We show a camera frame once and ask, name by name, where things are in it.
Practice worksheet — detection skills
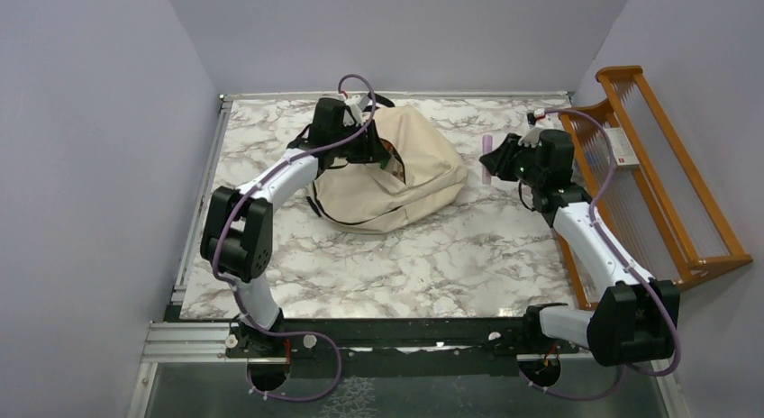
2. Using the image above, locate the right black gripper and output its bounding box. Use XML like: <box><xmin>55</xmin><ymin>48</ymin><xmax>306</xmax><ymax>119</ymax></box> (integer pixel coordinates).
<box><xmin>479</xmin><ymin>133</ymin><xmax>544</xmax><ymax>188</ymax></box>

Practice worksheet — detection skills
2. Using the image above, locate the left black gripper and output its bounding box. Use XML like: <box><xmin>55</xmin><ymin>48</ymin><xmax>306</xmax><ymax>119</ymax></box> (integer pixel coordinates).
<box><xmin>330</xmin><ymin>118</ymin><xmax>389</xmax><ymax>163</ymax></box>

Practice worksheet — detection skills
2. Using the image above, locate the pink highlighter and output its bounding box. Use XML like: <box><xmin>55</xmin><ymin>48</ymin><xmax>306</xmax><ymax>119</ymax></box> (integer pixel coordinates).
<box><xmin>481</xmin><ymin>134</ymin><xmax>495</xmax><ymax>186</ymax></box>

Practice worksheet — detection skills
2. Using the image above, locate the cream canvas backpack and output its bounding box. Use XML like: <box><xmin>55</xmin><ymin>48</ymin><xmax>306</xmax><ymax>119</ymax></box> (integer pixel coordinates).
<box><xmin>305</xmin><ymin>95</ymin><xmax>468</xmax><ymax>234</ymax></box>

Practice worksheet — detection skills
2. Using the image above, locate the orange highlighter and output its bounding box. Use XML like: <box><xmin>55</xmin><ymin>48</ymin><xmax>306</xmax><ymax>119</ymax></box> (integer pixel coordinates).
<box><xmin>383</xmin><ymin>141</ymin><xmax>398</xmax><ymax>157</ymax></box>

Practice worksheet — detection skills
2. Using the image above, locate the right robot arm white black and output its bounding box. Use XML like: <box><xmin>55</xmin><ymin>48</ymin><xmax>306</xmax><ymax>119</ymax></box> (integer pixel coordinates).
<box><xmin>479</xmin><ymin>130</ymin><xmax>682</xmax><ymax>372</ymax></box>

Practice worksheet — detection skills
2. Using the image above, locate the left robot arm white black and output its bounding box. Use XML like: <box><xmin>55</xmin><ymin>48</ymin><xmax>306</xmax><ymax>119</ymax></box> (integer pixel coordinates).
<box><xmin>200</xmin><ymin>93</ymin><xmax>391</xmax><ymax>356</ymax></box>

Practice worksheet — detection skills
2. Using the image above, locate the wooden shelf rack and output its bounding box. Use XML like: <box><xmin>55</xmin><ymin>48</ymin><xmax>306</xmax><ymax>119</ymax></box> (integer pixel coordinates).
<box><xmin>559</xmin><ymin>66</ymin><xmax>753</xmax><ymax>290</ymax></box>

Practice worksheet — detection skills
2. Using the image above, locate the small white box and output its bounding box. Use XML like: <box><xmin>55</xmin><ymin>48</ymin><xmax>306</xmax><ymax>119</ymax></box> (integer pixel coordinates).
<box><xmin>605</xmin><ymin>127</ymin><xmax>640</xmax><ymax>169</ymax></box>

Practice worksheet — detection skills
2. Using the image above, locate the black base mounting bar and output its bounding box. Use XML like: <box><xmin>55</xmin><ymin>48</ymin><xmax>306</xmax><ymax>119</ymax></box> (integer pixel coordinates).
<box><xmin>143</xmin><ymin>308</ymin><xmax>581</xmax><ymax>378</ymax></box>

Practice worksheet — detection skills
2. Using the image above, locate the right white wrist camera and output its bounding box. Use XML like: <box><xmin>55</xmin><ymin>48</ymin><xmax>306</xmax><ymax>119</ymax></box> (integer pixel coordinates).
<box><xmin>518</xmin><ymin>108</ymin><xmax>546</xmax><ymax>148</ymax></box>

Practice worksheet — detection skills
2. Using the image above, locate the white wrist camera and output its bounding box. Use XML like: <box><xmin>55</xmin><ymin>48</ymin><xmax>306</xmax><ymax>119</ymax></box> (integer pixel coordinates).
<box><xmin>518</xmin><ymin>108</ymin><xmax>546</xmax><ymax>148</ymax></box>
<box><xmin>341</xmin><ymin>94</ymin><xmax>371</xmax><ymax>126</ymax></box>

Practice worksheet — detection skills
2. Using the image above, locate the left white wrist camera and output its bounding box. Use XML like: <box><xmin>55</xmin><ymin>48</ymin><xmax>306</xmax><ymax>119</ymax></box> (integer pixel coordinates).
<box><xmin>341</xmin><ymin>94</ymin><xmax>371</xmax><ymax>126</ymax></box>

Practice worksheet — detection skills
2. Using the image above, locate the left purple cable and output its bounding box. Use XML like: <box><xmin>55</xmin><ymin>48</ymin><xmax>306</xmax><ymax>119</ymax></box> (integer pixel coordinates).
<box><xmin>210</xmin><ymin>73</ymin><xmax>378</xmax><ymax>403</ymax></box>

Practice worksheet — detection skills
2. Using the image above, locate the purple cable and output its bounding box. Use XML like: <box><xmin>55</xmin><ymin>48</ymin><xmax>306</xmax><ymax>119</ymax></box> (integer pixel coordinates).
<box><xmin>210</xmin><ymin>73</ymin><xmax>378</xmax><ymax>403</ymax></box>
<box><xmin>517</xmin><ymin>108</ymin><xmax>683</xmax><ymax>402</ymax></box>

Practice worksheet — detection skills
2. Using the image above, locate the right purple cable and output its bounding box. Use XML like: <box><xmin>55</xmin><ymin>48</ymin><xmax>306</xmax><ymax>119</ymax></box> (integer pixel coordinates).
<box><xmin>517</xmin><ymin>108</ymin><xmax>683</xmax><ymax>402</ymax></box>

